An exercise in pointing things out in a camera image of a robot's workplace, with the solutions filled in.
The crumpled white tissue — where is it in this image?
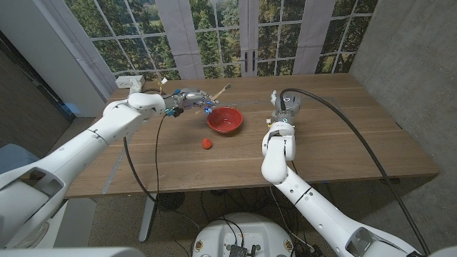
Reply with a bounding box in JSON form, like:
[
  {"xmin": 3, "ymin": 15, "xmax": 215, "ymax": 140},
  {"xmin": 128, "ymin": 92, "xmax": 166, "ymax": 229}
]
[{"xmin": 127, "ymin": 78, "xmax": 144, "ymax": 96}]

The white table leg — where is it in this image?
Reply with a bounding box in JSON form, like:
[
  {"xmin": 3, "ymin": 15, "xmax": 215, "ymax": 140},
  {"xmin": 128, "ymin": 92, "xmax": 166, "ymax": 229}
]
[{"xmin": 138, "ymin": 193, "xmax": 158, "ymax": 243}]

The red bowl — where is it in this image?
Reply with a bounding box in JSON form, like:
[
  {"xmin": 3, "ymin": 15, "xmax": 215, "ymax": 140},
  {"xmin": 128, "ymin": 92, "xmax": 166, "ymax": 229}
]
[{"xmin": 207, "ymin": 106, "xmax": 244, "ymax": 134}]

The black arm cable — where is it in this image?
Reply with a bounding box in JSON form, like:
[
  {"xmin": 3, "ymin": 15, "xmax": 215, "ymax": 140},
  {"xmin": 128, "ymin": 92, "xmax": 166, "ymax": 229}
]
[
  {"xmin": 279, "ymin": 88, "xmax": 431, "ymax": 256},
  {"xmin": 123, "ymin": 89, "xmax": 201, "ymax": 233}
]

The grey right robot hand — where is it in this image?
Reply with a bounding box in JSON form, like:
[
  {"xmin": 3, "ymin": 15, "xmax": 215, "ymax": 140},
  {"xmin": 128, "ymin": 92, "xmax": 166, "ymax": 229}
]
[{"xmin": 270, "ymin": 89, "xmax": 303, "ymax": 126}]

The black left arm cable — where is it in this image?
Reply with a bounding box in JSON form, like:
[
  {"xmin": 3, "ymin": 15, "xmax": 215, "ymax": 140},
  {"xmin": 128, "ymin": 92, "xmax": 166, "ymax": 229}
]
[{"xmin": 123, "ymin": 89, "xmax": 201, "ymax": 233}]

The printed window backdrop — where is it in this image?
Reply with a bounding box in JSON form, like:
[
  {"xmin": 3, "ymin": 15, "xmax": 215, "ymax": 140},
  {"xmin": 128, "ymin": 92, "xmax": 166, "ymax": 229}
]
[{"xmin": 64, "ymin": 0, "xmax": 379, "ymax": 81}]

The wooden toothbrush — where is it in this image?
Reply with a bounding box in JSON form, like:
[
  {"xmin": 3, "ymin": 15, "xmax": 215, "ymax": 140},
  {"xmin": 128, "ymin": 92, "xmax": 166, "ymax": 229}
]
[{"xmin": 195, "ymin": 83, "xmax": 232, "ymax": 115}]

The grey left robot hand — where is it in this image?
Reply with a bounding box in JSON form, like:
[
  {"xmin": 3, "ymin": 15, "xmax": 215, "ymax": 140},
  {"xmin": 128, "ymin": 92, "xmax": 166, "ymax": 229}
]
[{"xmin": 164, "ymin": 87, "xmax": 219, "ymax": 117}]

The white power strip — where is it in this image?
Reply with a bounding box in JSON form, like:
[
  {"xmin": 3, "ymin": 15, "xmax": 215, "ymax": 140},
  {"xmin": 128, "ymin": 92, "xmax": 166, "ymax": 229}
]
[{"xmin": 114, "ymin": 74, "xmax": 146, "ymax": 90}]

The black round floor fan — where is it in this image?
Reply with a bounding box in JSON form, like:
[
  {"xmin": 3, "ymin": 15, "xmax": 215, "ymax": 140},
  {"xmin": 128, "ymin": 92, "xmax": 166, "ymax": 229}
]
[{"xmin": 156, "ymin": 192, "xmax": 185, "ymax": 213}]

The white floor cable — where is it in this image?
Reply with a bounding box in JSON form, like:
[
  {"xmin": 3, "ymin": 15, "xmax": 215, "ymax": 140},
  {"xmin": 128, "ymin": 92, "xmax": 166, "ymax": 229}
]
[{"xmin": 269, "ymin": 187, "xmax": 311, "ymax": 251}]

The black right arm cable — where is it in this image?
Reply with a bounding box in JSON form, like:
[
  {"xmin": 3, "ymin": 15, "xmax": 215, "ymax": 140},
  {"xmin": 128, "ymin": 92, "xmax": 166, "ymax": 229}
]
[{"xmin": 279, "ymin": 88, "xmax": 431, "ymax": 256}]

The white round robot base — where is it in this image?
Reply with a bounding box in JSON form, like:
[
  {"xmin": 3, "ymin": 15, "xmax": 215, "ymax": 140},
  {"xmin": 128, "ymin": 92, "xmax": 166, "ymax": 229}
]
[{"xmin": 191, "ymin": 212, "xmax": 296, "ymax": 257}]

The blue chair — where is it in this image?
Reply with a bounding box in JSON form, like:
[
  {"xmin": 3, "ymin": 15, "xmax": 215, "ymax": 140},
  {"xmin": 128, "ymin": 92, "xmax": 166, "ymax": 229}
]
[{"xmin": 0, "ymin": 143, "xmax": 40, "ymax": 176}]

